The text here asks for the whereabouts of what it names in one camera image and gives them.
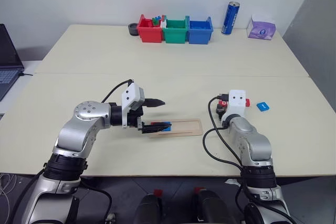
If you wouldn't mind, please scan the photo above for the red plastic bin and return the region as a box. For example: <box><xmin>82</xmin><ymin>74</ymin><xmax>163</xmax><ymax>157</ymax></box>
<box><xmin>138</xmin><ymin>14</ymin><xmax>164</xmax><ymax>44</ymax></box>

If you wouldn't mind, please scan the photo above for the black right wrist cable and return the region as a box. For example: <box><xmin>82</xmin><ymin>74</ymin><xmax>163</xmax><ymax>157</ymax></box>
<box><xmin>202</xmin><ymin>93</ymin><xmax>247</xmax><ymax>169</ymax></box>

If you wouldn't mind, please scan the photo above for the blue letter t block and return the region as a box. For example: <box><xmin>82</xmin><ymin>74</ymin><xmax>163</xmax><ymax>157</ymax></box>
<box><xmin>256</xmin><ymin>101</ymin><xmax>271</xmax><ymax>112</ymax></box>

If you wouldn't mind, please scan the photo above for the blue letter o block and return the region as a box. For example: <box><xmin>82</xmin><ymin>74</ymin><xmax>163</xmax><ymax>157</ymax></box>
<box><xmin>157</xmin><ymin>121</ymin><xmax>173</xmax><ymax>132</ymax></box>

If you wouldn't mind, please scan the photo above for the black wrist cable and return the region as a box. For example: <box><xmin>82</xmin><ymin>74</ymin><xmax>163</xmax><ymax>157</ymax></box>
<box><xmin>101</xmin><ymin>78</ymin><xmax>135</xmax><ymax>104</ymax></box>
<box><xmin>202</xmin><ymin>93</ymin><xmax>247</xmax><ymax>169</ymax></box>

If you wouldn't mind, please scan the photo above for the tall blue drink can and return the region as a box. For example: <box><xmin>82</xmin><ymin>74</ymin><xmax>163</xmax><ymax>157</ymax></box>
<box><xmin>221</xmin><ymin>1</ymin><xmax>242</xmax><ymax>36</ymax></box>

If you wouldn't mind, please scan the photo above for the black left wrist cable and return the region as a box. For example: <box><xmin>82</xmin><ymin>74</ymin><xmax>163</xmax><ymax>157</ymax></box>
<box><xmin>101</xmin><ymin>78</ymin><xmax>135</xmax><ymax>104</ymax></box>

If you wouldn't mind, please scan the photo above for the black round holder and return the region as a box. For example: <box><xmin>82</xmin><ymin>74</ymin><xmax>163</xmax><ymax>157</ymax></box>
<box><xmin>128</xmin><ymin>23</ymin><xmax>141</xmax><ymax>37</ymax></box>

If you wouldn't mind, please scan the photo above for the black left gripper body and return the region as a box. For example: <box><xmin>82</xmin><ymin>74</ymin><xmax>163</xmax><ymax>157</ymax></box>
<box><xmin>128</xmin><ymin>104</ymin><xmax>146</xmax><ymax>132</ymax></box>

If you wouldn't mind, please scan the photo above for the green plastic bin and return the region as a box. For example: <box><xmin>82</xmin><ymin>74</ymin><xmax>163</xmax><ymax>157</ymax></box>
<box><xmin>162</xmin><ymin>15</ymin><xmax>190</xmax><ymax>44</ymax></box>

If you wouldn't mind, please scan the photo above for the dark laptop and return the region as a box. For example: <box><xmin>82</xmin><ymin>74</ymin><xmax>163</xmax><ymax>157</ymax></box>
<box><xmin>0</xmin><ymin>24</ymin><xmax>26</xmax><ymax>101</ymax></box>

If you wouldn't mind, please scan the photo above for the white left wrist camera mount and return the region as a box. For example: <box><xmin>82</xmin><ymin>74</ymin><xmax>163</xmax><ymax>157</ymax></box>
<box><xmin>121</xmin><ymin>83</ymin><xmax>145</xmax><ymax>129</ymax></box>

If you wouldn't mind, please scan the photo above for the dark rounded shape red tab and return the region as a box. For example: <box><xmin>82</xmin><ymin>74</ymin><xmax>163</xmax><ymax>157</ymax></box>
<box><xmin>132</xmin><ymin>189</ymin><xmax>165</xmax><ymax>224</ymax></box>
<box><xmin>191</xmin><ymin>187</ymin><xmax>232</xmax><ymax>224</ymax></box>

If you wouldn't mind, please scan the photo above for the purple tissue box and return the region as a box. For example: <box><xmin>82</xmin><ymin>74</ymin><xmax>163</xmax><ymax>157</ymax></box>
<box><xmin>247</xmin><ymin>14</ymin><xmax>277</xmax><ymax>41</ymax></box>

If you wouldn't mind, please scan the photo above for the long wooden tray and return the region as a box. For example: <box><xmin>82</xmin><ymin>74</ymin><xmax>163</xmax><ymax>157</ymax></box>
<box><xmin>149</xmin><ymin>118</ymin><xmax>204</xmax><ymax>139</ymax></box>

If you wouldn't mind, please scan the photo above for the blue plastic bin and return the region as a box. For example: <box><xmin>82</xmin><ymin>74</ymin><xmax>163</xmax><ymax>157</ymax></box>
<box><xmin>187</xmin><ymin>16</ymin><xmax>214</xmax><ymax>45</ymax></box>

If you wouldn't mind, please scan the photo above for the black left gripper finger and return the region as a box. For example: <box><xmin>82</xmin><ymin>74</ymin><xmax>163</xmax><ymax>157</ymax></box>
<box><xmin>143</xmin><ymin>98</ymin><xmax>166</xmax><ymax>108</ymax></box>
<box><xmin>141</xmin><ymin>121</ymin><xmax>172</xmax><ymax>134</ymax></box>

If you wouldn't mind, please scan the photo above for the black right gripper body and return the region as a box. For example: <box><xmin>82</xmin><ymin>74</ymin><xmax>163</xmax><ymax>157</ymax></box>
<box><xmin>215</xmin><ymin>99</ymin><xmax>229</xmax><ymax>120</ymax></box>

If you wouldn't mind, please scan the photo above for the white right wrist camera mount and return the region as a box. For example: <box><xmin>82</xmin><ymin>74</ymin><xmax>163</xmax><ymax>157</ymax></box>
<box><xmin>222</xmin><ymin>89</ymin><xmax>248</xmax><ymax>126</ymax></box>

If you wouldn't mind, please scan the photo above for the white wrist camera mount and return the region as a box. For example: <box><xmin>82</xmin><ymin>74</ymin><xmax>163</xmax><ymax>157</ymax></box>
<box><xmin>222</xmin><ymin>89</ymin><xmax>248</xmax><ymax>126</ymax></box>
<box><xmin>121</xmin><ymin>83</ymin><xmax>145</xmax><ymax>129</ymax></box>

